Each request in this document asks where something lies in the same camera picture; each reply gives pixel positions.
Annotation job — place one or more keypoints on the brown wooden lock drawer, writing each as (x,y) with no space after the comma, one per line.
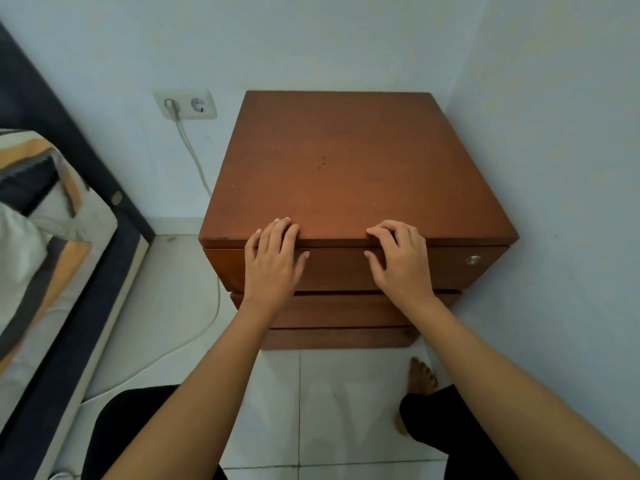
(340,269)

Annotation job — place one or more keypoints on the person's right hand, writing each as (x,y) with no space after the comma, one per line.
(407,272)

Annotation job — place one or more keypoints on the mattress with patterned sheet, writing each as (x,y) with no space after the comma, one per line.
(65,234)

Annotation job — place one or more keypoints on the person's right little finger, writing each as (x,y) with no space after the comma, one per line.
(423,247)

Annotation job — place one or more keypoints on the person's right leg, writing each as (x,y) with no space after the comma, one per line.
(450,439)

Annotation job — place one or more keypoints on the person's right middle finger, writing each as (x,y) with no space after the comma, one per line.
(397,229)

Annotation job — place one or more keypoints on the brown wooden middle drawer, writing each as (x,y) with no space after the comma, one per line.
(340,310)

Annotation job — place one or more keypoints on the person's left forearm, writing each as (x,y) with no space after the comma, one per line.
(200,394)

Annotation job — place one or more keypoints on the white power plug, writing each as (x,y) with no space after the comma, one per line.
(172,107)

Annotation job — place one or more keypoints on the person's left leg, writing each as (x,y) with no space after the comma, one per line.
(120,424)

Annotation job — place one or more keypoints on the person's right thumb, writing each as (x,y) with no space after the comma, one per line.
(374,267)

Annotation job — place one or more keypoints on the person's left middle finger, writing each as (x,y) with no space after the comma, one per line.
(280,233)

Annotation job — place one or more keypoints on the person's left thumb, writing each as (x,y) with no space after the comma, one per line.
(302,267)

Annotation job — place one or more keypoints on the white pillow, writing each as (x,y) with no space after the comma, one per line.
(17,254)

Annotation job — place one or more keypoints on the person's right foot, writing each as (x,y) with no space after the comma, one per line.
(420,379)

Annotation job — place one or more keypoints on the round grey object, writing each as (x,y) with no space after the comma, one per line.
(62,476)

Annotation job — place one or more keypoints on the person's left little finger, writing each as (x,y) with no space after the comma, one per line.
(251,244)

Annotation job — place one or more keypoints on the person's leg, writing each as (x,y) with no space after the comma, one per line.
(450,439)
(120,424)

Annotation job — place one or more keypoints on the dark blue bed frame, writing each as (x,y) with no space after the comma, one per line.
(75,314)

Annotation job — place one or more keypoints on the round bed frame button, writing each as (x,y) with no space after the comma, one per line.
(116,197)

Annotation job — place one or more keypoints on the round silver drawer lock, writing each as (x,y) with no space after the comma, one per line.
(473,260)

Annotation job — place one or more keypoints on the white double wall socket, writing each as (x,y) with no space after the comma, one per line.
(206,105)

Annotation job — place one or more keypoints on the brown wooden nightstand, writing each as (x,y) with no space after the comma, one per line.
(345,159)

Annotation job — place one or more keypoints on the brown wooden low drawer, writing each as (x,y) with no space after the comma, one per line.
(340,338)

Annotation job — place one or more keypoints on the person's right forearm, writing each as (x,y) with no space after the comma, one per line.
(500,394)

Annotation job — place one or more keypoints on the person's left hand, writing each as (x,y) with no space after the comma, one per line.
(272,277)

